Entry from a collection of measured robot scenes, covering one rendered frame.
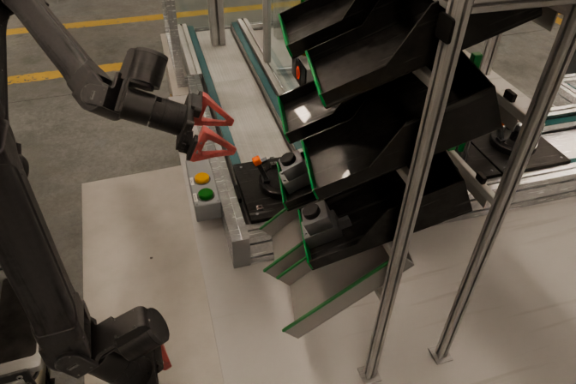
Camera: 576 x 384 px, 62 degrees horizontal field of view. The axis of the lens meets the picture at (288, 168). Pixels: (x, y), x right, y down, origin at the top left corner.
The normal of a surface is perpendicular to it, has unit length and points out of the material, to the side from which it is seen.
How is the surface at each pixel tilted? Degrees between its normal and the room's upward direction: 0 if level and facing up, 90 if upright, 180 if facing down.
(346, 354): 0
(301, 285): 45
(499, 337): 0
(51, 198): 0
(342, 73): 25
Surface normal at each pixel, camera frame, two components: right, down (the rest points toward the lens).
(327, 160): -0.40, -0.69
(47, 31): -0.30, -0.22
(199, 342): 0.02, -0.78
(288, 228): -0.69, -0.52
